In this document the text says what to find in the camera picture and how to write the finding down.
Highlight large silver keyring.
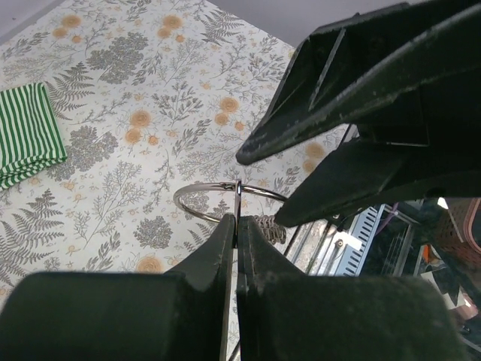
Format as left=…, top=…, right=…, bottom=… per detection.
left=173, top=180, right=286, bottom=225

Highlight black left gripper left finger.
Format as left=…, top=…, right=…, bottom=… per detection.
left=1, top=215, right=235, bottom=360

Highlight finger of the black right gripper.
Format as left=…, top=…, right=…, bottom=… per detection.
left=236, top=1, right=480, bottom=165
left=275, top=134, right=480, bottom=227

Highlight white slotted cable duct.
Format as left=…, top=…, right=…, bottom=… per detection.
left=332, top=205, right=385, bottom=277

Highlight green white striped cloth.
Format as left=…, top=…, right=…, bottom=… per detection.
left=1, top=83, right=68, bottom=190

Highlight floral patterned table mat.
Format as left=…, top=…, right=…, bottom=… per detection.
left=1, top=1, right=345, bottom=299

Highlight aluminium mounting rail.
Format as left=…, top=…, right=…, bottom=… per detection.
left=281, top=126, right=358, bottom=275

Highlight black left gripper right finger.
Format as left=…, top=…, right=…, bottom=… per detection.
left=237, top=217, right=468, bottom=360

